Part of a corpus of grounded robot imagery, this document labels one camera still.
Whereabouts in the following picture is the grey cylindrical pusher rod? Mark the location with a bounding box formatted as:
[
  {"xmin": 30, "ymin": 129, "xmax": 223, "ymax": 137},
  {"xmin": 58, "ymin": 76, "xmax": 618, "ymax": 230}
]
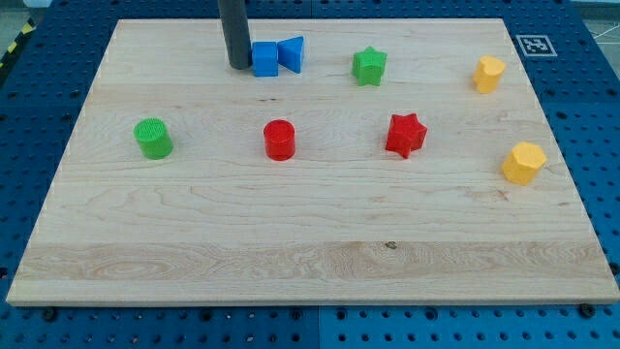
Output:
[{"xmin": 217, "ymin": 0, "xmax": 252, "ymax": 70}]

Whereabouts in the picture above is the green cylinder block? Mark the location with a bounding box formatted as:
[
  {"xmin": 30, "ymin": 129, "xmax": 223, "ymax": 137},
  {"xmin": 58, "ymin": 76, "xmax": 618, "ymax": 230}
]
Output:
[{"xmin": 134, "ymin": 117, "xmax": 173, "ymax": 160}]

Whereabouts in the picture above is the blue triangle block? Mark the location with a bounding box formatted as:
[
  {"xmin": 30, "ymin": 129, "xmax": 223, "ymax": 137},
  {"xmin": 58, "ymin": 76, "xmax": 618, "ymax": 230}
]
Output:
[{"xmin": 277, "ymin": 36, "xmax": 304, "ymax": 74}]

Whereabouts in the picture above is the light wooden board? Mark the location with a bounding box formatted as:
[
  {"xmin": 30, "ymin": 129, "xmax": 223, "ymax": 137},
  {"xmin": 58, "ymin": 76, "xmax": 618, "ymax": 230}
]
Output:
[{"xmin": 7, "ymin": 18, "xmax": 619, "ymax": 306}]

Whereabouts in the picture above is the green star block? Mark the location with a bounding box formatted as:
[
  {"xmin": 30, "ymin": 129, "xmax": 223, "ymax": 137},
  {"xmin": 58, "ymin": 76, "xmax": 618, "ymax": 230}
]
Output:
[{"xmin": 352, "ymin": 47, "xmax": 388, "ymax": 86}]

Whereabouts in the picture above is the black white fiducial marker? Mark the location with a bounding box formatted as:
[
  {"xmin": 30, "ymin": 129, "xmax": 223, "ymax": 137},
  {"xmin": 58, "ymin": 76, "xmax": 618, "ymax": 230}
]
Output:
[{"xmin": 515, "ymin": 34, "xmax": 557, "ymax": 57}]

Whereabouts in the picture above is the yellow heart block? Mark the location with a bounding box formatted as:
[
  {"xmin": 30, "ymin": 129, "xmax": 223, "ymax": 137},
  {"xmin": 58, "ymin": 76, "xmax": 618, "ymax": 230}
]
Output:
[{"xmin": 473, "ymin": 55, "xmax": 507, "ymax": 94}]

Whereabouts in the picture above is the red cylinder block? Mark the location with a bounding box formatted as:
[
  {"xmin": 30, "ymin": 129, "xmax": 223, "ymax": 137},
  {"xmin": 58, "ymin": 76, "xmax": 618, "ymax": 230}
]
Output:
[{"xmin": 263, "ymin": 119, "xmax": 295, "ymax": 161}]

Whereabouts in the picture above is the blue cube block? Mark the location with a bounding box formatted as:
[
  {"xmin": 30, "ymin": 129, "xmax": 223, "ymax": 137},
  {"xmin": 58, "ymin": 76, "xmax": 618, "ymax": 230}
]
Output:
[{"xmin": 252, "ymin": 42, "xmax": 279, "ymax": 78}]

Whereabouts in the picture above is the red star block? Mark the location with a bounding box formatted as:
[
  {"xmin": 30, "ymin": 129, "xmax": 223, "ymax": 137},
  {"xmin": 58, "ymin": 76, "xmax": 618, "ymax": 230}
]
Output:
[{"xmin": 385, "ymin": 113, "xmax": 427, "ymax": 159}]

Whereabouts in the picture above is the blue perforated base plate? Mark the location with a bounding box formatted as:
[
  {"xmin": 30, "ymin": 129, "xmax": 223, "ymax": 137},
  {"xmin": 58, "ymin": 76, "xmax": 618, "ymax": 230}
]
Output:
[{"xmin": 1, "ymin": 1, "xmax": 619, "ymax": 348}]

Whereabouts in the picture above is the yellow hexagon block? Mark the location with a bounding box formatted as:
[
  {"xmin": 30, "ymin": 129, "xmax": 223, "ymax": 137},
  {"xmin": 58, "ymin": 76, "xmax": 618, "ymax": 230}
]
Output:
[{"xmin": 501, "ymin": 142, "xmax": 547, "ymax": 185}]

